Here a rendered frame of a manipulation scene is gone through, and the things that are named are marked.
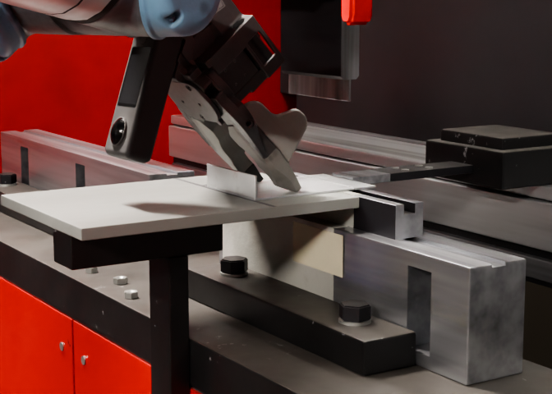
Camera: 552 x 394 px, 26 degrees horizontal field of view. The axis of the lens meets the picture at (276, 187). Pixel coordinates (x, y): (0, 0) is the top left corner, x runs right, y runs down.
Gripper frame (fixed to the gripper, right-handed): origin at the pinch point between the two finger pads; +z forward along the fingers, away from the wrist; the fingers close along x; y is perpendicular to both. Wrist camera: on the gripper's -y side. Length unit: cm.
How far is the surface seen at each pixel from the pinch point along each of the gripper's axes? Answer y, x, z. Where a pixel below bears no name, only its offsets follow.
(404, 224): 3.1, -12.4, 5.9
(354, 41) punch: 13.6, -3.5, -5.0
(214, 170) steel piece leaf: -2.3, 2.6, -3.3
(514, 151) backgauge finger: 20.6, -4.9, 15.6
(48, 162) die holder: -1, 62, 7
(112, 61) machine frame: 22, 86, 12
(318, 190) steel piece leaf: 2.1, -3.6, 2.5
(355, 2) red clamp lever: 9.8, -14.9, -13.1
